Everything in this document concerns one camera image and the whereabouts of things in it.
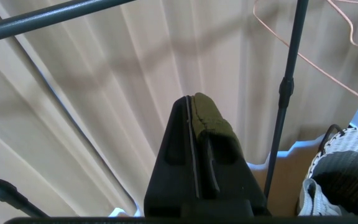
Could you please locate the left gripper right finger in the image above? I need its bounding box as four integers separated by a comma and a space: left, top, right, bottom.
196, 136, 269, 218

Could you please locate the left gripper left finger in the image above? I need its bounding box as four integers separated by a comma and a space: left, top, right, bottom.
144, 95, 201, 218

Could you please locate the black clothes rack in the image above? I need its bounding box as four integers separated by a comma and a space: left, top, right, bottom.
0, 0, 310, 218

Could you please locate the white laundry basket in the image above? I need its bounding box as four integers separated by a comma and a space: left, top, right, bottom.
296, 123, 358, 218

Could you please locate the green printed t-shirt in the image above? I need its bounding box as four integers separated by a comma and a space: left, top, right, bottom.
190, 92, 239, 146

